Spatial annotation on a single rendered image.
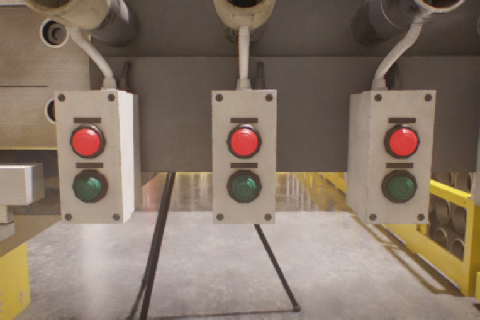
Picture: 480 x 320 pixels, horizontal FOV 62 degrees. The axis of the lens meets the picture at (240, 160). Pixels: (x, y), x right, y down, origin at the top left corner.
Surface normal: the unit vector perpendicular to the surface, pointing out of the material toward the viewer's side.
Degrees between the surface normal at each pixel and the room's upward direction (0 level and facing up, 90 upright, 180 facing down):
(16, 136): 90
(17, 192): 90
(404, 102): 90
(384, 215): 90
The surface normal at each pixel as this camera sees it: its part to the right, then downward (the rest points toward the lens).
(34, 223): 1.00, 0.00
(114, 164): 0.00, 0.13
